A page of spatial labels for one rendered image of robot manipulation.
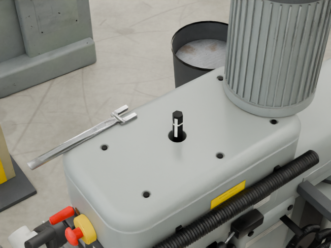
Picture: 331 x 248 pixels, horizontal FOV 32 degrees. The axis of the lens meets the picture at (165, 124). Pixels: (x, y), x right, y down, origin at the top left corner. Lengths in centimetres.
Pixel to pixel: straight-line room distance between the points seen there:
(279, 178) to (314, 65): 24
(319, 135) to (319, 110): 8
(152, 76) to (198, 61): 74
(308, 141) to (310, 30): 36
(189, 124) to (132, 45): 336
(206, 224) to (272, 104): 28
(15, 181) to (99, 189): 254
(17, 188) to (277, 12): 271
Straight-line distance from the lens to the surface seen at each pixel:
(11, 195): 354
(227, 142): 115
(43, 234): 171
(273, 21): 107
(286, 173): 123
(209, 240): 128
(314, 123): 141
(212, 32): 371
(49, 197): 352
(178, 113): 112
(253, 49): 112
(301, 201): 163
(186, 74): 340
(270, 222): 145
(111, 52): 445
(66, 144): 115
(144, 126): 118
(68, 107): 403
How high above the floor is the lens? 273
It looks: 45 degrees down
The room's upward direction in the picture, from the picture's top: straight up
